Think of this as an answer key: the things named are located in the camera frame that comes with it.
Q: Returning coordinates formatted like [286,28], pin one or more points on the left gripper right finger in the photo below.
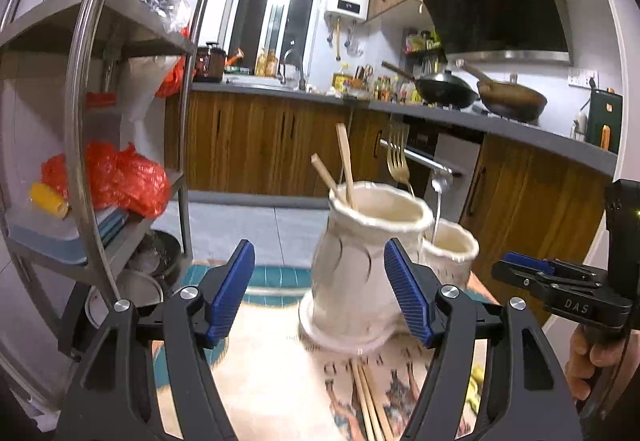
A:
[525,394]

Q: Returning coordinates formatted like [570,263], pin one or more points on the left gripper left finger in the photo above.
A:
[113,393]

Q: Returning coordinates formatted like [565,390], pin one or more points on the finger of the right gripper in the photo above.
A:
[546,275]

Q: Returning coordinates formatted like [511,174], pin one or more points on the silver flower spoon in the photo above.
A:
[440,183]

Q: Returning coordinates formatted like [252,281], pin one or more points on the gold metal fork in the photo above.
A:
[397,163]

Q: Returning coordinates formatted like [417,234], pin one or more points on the wooden chopstick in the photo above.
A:
[326,177]
[378,419]
[362,399]
[343,145]

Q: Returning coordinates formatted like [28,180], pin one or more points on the wooden kitchen cabinets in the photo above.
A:
[524,188]

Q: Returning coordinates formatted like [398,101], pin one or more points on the kitchen window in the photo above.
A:
[262,34]

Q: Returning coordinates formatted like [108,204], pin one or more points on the person's right hand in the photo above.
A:
[585,359]

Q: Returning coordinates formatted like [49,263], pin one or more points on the built-in steel oven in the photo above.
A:
[432,153]

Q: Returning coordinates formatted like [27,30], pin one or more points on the quilted horse print table mat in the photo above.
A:
[277,384]

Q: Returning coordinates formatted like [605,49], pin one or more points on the blue grey tray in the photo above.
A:
[59,239]

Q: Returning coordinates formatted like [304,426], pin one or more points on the brown frying pan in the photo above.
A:
[506,99]

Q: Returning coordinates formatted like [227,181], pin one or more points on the white floral ceramic utensil holder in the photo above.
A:
[351,307]

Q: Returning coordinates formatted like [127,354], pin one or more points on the black wok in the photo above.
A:
[442,89]

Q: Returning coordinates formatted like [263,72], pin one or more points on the yellow object on shelf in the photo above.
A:
[48,200]

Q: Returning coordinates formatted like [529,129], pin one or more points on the red plastic bag lower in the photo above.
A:
[117,178]

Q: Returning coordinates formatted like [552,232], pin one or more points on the black range hood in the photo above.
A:
[502,30]

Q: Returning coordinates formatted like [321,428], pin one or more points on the chrome sink faucet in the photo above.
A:
[291,70]

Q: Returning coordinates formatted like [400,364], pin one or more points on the red plastic bag hanging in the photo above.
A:
[172,82]

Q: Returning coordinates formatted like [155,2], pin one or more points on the white plastic bag hanging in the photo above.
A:
[143,113]

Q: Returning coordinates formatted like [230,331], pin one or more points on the stainless steel shelf rack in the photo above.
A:
[60,65]

